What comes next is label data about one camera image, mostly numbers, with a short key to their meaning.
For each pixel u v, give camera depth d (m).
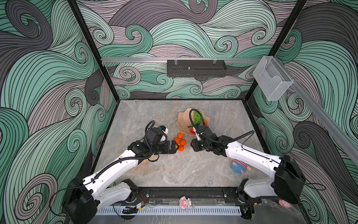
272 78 0.79
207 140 0.61
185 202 0.68
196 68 0.95
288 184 0.40
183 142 0.92
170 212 0.76
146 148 0.56
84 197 0.38
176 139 0.95
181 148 0.90
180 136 0.95
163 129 0.71
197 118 1.01
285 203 0.69
